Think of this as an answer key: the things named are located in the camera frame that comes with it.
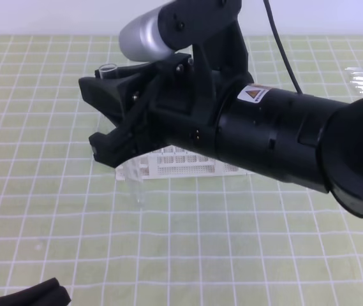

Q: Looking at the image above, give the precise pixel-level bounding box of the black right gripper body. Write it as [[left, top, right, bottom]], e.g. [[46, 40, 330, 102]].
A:
[[89, 54, 253, 168]]

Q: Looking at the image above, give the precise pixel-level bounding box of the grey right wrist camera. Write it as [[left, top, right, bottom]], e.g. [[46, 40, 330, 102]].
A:
[[119, 0, 242, 62]]

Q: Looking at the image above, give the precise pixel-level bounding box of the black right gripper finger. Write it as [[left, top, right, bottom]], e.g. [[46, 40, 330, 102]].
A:
[[78, 76, 156, 127], [94, 62, 159, 79]]

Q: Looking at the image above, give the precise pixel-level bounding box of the white plastic test tube rack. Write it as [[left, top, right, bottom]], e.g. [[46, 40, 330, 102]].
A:
[[114, 146, 252, 182]]

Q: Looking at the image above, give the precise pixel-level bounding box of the black right camera cable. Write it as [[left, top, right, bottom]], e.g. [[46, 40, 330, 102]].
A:
[[262, 0, 303, 95]]

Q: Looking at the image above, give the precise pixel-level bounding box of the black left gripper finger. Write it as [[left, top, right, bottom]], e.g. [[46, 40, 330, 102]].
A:
[[0, 278, 71, 306]]

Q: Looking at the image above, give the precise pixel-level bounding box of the clear glass test tube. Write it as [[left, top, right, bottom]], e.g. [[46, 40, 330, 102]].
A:
[[98, 64, 145, 208]]

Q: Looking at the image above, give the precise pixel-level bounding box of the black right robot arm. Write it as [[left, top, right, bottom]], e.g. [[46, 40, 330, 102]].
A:
[[78, 53, 363, 218]]

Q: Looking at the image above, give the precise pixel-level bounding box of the green checkered tablecloth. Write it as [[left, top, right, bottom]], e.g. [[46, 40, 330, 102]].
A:
[[0, 36, 363, 305]]

